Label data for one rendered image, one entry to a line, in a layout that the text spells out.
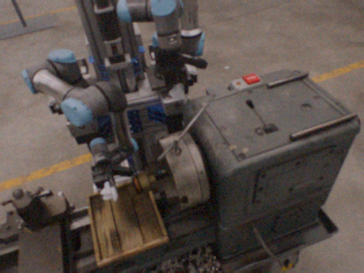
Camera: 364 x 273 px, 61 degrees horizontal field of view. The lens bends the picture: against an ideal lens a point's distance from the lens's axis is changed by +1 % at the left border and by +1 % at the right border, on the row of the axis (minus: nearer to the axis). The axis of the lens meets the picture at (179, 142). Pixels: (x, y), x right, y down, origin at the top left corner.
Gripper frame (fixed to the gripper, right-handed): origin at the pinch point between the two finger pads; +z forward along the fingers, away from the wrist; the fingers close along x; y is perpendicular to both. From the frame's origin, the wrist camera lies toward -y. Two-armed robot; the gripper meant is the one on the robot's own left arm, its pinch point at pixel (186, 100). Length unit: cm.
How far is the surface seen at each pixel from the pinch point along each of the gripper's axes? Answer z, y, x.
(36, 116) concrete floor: 81, 107, -245
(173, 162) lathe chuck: 19.0, 11.1, 8.1
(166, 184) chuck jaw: 30.5, 15.1, 5.3
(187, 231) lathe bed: 56, 12, 8
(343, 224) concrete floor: 138, -104, -21
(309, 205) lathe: 66, -48, 11
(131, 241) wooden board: 53, 36, 5
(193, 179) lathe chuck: 26.2, 5.9, 13.0
